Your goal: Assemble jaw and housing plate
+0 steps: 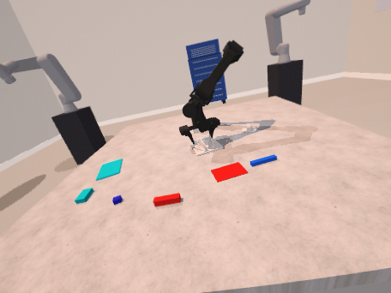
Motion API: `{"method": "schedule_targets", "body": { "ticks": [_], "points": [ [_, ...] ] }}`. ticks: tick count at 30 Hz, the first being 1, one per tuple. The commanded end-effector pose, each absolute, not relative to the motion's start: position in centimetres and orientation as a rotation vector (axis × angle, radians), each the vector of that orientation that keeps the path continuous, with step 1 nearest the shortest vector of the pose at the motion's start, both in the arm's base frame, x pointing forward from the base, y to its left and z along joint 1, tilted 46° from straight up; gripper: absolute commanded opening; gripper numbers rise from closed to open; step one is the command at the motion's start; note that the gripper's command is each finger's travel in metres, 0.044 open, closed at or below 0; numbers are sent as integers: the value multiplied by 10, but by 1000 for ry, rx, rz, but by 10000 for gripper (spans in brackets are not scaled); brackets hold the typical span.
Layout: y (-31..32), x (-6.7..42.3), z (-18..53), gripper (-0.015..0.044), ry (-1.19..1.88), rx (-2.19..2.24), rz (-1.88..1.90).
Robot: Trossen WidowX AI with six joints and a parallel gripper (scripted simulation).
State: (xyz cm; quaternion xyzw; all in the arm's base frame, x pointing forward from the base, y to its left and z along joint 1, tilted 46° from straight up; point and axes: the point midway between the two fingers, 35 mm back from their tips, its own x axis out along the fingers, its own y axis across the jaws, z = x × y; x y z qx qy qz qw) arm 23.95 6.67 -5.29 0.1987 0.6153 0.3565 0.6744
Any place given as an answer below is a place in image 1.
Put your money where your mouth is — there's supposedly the teal flat block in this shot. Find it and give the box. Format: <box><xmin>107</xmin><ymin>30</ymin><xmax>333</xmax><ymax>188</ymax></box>
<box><xmin>75</xmin><ymin>188</ymin><xmax>94</xmax><ymax>204</ymax></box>

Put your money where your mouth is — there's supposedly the blue rectangular bar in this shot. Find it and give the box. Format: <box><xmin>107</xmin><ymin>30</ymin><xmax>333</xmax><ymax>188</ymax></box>
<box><xmin>250</xmin><ymin>155</ymin><xmax>277</xmax><ymax>167</ymax></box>

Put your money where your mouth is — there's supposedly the cyan flat plate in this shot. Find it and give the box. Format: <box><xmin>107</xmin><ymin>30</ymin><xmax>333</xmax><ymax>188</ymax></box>
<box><xmin>95</xmin><ymin>158</ymin><xmax>123</xmax><ymax>181</ymax></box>

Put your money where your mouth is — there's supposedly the red rectangular block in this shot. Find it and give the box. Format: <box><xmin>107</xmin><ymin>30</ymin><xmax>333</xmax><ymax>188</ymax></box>
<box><xmin>153</xmin><ymin>194</ymin><xmax>181</xmax><ymax>207</ymax></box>

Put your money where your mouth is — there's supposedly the small blue block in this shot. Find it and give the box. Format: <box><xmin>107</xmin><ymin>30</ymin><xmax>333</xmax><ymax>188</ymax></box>
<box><xmin>112</xmin><ymin>195</ymin><xmax>123</xmax><ymax>205</ymax></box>

